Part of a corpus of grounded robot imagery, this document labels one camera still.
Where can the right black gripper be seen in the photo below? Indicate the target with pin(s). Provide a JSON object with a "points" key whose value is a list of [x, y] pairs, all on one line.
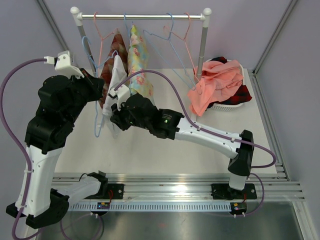
{"points": [[118, 116]]}

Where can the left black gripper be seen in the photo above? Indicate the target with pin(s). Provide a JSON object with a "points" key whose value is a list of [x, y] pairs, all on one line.
{"points": [[95, 85]]}

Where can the white garment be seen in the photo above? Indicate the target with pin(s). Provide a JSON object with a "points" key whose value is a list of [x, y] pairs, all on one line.
{"points": [[118, 75]]}

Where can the pink wire hanger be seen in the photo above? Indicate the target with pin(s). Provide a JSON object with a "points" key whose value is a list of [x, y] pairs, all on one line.
{"points": [[102, 38], [184, 39]]}

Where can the salmon pink skirt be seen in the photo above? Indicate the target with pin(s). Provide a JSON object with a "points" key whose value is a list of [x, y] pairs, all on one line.
{"points": [[219, 81]]}

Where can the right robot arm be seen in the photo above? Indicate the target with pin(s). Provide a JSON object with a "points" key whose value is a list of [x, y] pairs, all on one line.
{"points": [[138, 111]]}

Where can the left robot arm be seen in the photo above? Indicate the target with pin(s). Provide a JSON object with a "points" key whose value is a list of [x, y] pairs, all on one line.
{"points": [[61, 101]]}

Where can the floral pastel garment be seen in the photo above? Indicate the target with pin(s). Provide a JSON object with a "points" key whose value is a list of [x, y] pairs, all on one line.
{"points": [[137, 60]]}

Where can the brown plaid garment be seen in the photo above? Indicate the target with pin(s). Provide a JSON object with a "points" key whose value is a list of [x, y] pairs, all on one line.
{"points": [[117, 47]]}

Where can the white metal clothes rack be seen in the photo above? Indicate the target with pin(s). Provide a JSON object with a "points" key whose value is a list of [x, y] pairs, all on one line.
{"points": [[204, 17]]}

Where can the white plastic basket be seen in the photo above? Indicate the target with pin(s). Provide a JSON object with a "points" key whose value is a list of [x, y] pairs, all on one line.
{"points": [[230, 106]]}

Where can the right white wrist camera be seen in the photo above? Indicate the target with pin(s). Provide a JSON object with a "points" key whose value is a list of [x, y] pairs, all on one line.
{"points": [[118, 96]]}

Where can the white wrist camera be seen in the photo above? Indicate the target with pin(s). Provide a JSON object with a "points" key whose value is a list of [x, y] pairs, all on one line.
{"points": [[118, 96], [63, 65]]}

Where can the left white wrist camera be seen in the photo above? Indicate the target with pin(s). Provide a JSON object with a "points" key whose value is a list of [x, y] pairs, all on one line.
{"points": [[63, 65]]}

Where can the aluminium mounting rail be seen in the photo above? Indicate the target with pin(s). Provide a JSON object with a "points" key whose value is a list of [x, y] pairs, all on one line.
{"points": [[275, 187]]}

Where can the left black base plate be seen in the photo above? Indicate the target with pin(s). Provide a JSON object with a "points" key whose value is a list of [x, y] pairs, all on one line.
{"points": [[107, 191]]}

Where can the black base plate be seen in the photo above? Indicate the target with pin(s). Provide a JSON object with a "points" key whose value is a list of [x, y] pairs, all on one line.
{"points": [[220, 191], [107, 191]]}

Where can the white slotted cable duct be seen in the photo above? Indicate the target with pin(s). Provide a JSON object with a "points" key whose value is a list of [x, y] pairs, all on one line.
{"points": [[150, 206]]}

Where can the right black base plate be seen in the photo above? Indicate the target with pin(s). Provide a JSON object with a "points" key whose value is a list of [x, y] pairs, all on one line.
{"points": [[220, 191]]}

